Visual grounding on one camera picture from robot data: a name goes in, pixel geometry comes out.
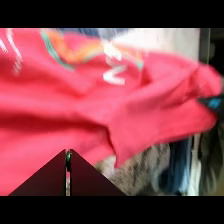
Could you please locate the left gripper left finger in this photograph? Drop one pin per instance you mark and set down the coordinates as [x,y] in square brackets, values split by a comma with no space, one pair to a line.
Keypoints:
[46,180]

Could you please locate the blue garment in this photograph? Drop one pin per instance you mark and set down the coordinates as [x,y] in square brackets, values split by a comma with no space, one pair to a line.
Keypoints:
[178,166]

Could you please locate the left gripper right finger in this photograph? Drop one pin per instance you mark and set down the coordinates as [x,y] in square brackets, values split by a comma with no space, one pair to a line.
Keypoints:
[90,180]

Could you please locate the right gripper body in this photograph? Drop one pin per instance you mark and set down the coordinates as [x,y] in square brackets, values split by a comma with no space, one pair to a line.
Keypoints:
[215,105]

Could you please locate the red T-shirt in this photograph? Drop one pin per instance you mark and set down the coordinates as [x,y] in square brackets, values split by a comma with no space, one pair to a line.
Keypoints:
[66,110]

